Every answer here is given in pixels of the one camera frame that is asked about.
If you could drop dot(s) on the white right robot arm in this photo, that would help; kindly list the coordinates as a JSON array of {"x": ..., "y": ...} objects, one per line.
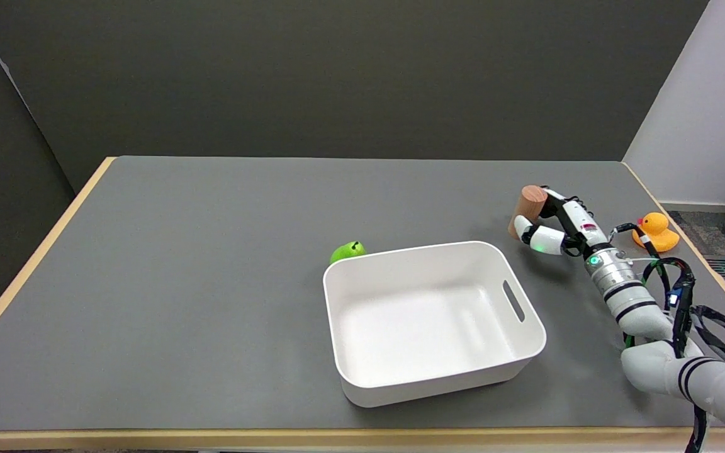
[{"x": 658, "y": 321}]

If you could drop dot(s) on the wooden cylinder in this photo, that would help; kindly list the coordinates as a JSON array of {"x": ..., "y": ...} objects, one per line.
[{"x": 527, "y": 206}]

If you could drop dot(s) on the white plastic bin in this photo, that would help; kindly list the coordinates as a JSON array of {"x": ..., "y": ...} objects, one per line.
[{"x": 432, "y": 321}]

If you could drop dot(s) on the green toy apple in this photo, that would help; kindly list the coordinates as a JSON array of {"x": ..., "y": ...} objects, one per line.
[{"x": 347, "y": 251}]

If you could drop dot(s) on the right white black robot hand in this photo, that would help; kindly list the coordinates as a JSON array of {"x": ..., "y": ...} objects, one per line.
[{"x": 565, "y": 230}]

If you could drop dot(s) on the yellow rubber duck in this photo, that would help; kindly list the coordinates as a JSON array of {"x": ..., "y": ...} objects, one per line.
[{"x": 657, "y": 231}]

